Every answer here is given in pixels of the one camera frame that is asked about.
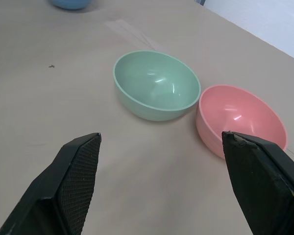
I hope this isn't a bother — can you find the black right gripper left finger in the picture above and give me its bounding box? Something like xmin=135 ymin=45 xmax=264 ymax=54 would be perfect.
xmin=0 ymin=132 xmax=102 ymax=235

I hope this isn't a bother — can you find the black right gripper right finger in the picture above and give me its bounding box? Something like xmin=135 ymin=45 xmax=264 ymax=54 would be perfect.
xmin=221 ymin=130 xmax=294 ymax=235

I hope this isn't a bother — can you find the pink plastic bowl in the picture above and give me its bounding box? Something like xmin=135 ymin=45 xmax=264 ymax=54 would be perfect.
xmin=195 ymin=84 xmax=289 ymax=160

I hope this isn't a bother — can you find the green plastic bowl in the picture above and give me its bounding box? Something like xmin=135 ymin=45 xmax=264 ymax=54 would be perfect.
xmin=112 ymin=50 xmax=202 ymax=122

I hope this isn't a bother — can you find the blue plastic bowl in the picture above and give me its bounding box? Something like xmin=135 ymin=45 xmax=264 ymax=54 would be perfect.
xmin=48 ymin=0 xmax=92 ymax=11

